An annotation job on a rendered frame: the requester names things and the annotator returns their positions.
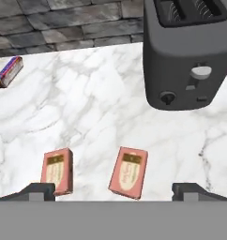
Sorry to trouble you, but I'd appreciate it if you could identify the dark grey toaster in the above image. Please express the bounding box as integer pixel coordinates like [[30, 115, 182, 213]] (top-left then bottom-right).
[[143, 0, 227, 112]]

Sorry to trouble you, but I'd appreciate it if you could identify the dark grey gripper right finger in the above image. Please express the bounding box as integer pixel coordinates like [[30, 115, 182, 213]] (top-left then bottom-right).
[[172, 182, 227, 203]]

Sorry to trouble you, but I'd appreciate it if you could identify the pink bar soap box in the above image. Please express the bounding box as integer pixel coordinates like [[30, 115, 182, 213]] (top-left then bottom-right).
[[108, 146, 149, 201], [40, 147, 74, 197]]

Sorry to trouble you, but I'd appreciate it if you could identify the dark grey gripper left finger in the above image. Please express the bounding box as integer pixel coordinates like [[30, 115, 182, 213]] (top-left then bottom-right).
[[0, 182, 56, 203]]

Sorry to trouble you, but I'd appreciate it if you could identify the blue and red packet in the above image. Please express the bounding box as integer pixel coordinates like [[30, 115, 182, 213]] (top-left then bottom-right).
[[0, 55, 24, 89]]

